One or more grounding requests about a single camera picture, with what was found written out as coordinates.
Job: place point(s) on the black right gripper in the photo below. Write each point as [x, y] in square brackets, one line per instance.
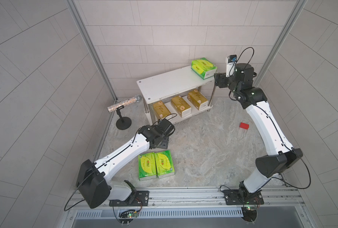
[218, 79]

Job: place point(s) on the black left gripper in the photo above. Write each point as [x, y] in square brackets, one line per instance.
[165, 144]

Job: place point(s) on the gold tissue pack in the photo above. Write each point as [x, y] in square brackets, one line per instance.
[160, 110]
[197, 99]
[181, 106]

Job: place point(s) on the green tissue pack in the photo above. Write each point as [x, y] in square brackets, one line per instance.
[203, 68]
[164, 164]
[147, 166]

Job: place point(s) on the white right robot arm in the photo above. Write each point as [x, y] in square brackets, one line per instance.
[281, 155]

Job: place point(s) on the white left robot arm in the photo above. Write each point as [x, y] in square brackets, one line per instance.
[94, 180]

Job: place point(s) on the white two-tier shelf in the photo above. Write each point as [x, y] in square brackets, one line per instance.
[164, 86]

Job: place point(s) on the black microphone stand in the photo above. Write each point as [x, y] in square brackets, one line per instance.
[123, 122]

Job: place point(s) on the red small block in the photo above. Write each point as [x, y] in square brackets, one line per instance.
[244, 126]

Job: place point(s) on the glittery microphone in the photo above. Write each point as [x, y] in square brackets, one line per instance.
[124, 103]

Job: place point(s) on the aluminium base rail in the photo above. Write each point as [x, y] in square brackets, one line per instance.
[280, 202]

